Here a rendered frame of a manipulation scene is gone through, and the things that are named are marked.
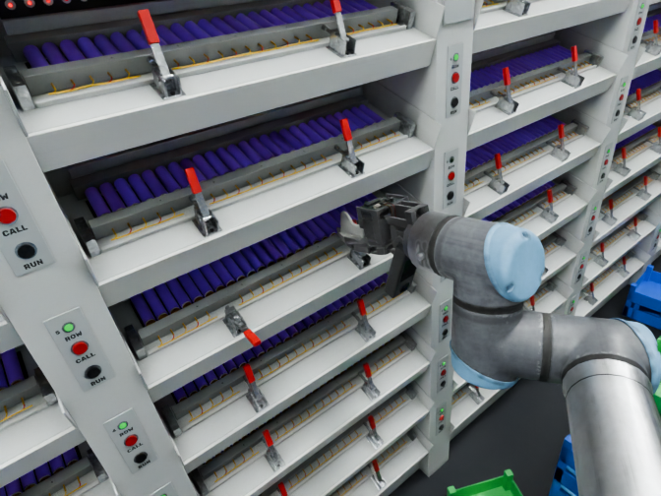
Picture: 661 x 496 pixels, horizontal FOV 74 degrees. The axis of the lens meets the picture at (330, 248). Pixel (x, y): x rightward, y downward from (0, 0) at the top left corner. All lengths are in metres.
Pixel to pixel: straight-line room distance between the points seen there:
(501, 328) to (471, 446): 1.09
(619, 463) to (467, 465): 1.14
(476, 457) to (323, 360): 0.85
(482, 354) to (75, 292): 0.51
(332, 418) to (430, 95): 0.71
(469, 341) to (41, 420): 0.58
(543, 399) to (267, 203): 1.39
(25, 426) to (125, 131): 0.42
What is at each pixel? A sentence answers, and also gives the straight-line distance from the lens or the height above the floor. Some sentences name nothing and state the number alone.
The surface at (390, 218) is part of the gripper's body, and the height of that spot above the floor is 1.04.
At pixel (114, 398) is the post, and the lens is 0.71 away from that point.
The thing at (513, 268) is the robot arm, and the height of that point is 1.05.
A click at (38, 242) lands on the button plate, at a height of 1.15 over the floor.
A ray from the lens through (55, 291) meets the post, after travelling 0.61.
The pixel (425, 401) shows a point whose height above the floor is 0.35.
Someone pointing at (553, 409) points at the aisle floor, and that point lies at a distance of 1.81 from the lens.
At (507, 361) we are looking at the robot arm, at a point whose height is 0.93.
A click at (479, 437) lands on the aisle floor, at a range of 1.68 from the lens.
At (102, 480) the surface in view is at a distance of 0.87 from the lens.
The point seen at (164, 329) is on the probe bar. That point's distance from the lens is 0.74.
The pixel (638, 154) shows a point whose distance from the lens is 1.94.
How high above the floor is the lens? 1.36
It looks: 31 degrees down
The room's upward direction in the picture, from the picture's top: 7 degrees counter-clockwise
